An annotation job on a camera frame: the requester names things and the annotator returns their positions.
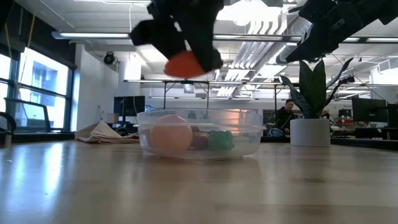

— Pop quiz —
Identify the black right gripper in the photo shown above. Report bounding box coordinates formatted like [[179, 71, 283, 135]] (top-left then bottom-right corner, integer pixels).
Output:
[[285, 0, 374, 62]]

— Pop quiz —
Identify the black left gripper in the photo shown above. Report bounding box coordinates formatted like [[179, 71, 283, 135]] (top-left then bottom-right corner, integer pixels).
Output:
[[129, 0, 224, 73]]

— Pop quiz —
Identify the orange toy carrot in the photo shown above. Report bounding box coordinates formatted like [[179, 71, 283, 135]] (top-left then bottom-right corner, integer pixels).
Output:
[[164, 50, 208, 80]]

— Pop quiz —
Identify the toy peach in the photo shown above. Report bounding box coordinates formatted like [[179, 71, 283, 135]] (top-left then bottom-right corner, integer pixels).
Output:
[[150, 114, 193, 153]]

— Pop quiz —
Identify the red toy strawberry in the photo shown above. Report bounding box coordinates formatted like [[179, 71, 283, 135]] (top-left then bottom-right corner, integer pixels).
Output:
[[191, 132, 210, 150]]

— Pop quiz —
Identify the green toy pea pod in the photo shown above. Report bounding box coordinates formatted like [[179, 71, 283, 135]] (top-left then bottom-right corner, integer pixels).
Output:
[[207, 129, 236, 152]]

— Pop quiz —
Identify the clear plastic tupperware container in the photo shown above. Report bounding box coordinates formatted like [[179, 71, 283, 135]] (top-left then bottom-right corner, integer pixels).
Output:
[[136, 108, 267, 161]]

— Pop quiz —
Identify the person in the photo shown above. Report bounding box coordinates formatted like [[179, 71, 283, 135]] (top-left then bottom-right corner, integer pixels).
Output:
[[275, 98, 296, 135]]

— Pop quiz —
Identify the black computer monitor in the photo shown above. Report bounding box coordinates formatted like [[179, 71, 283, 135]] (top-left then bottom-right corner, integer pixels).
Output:
[[113, 95, 146, 125]]

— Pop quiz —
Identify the snake plant in white pot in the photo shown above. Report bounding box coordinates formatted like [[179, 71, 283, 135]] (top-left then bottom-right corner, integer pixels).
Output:
[[279, 57, 355, 147]]

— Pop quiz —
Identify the wide dark computer monitor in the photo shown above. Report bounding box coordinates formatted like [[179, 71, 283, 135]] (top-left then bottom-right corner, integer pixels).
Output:
[[351, 98, 388, 124]]

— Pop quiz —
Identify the long ceiling light bar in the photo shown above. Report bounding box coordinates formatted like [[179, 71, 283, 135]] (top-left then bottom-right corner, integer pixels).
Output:
[[51, 30, 398, 44]]

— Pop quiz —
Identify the beige folded cloth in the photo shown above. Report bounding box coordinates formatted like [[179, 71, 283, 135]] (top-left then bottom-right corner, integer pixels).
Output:
[[75, 120, 140, 144]]

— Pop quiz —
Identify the large window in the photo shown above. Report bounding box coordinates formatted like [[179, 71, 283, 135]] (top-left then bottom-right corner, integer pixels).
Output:
[[0, 46, 75, 132]]

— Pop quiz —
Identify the ribbed silver ventilation duct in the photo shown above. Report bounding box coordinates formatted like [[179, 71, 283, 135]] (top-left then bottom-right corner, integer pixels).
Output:
[[275, 12, 312, 65]]

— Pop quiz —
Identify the black aluminium table frame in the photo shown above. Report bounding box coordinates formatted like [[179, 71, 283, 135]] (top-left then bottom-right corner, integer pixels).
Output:
[[0, 132, 398, 150]]

